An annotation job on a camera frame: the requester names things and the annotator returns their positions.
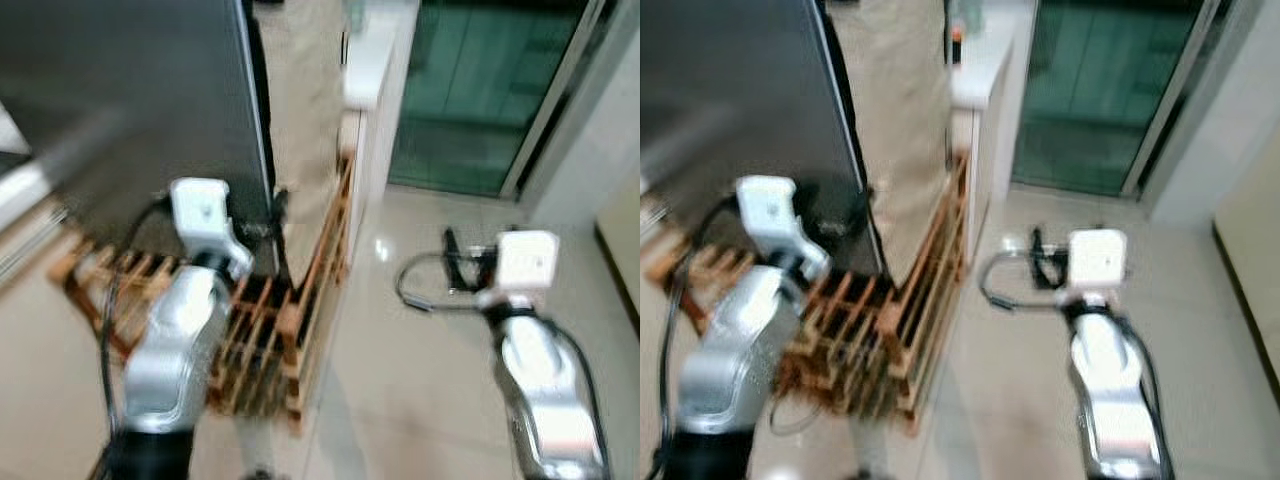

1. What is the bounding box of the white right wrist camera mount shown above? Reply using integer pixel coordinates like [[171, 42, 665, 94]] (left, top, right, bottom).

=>
[[495, 230, 561, 296], [1066, 228, 1129, 294]]

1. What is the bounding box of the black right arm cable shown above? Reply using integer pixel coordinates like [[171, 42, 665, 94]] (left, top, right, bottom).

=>
[[394, 250, 501, 313], [978, 250, 1069, 311]]

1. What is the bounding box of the white cabinet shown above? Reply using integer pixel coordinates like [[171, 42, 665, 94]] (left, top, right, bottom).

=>
[[340, 0, 421, 236], [945, 0, 1039, 241]]

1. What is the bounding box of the brown paper sheet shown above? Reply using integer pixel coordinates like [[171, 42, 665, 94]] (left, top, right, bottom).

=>
[[248, 0, 351, 286], [828, 0, 953, 286]]

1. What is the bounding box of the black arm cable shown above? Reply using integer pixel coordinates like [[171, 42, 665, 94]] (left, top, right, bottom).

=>
[[98, 198, 176, 480], [978, 250, 1069, 311], [394, 250, 501, 313], [653, 195, 746, 480]]

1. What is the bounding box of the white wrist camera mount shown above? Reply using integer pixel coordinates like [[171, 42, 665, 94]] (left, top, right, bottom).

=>
[[168, 177, 256, 273], [1066, 228, 1129, 294], [495, 230, 561, 296], [735, 175, 831, 279]]

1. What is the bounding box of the wooden wine rack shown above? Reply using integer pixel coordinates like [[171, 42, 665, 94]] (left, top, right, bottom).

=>
[[48, 150, 358, 433], [645, 150, 973, 438]]

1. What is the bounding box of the green glass sliding door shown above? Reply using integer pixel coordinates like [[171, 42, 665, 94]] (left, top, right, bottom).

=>
[[1010, 0, 1236, 201], [388, 0, 613, 201]]

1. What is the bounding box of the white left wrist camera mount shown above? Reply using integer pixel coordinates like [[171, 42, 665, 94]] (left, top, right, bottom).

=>
[[735, 175, 831, 279], [168, 177, 256, 273]]

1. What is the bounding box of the small dark grey fridge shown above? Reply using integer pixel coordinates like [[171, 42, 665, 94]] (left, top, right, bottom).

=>
[[640, 0, 883, 276], [0, 0, 277, 266]]

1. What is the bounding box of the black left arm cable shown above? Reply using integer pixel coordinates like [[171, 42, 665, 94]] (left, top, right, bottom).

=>
[[653, 195, 746, 480], [98, 198, 176, 480]]

